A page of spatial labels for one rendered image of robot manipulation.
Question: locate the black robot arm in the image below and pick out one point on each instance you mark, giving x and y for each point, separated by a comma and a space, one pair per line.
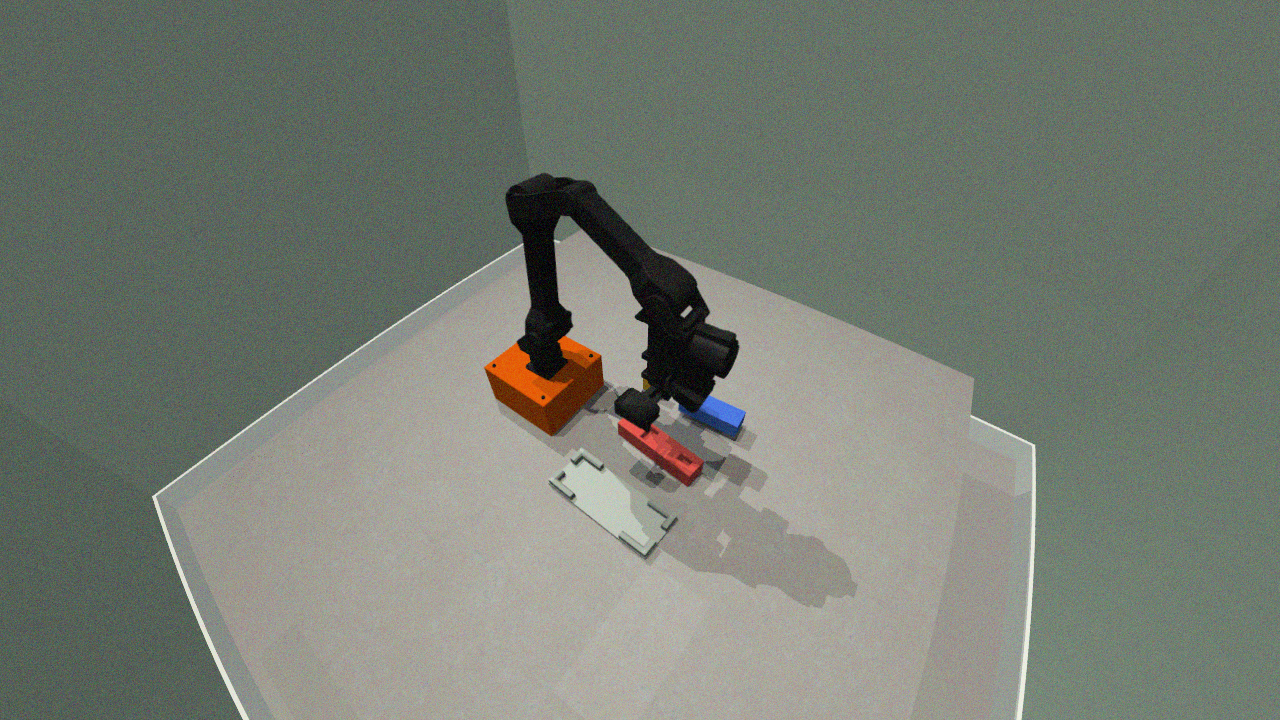
662, 287

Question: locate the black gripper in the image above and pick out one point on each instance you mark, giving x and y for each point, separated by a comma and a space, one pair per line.
641, 409

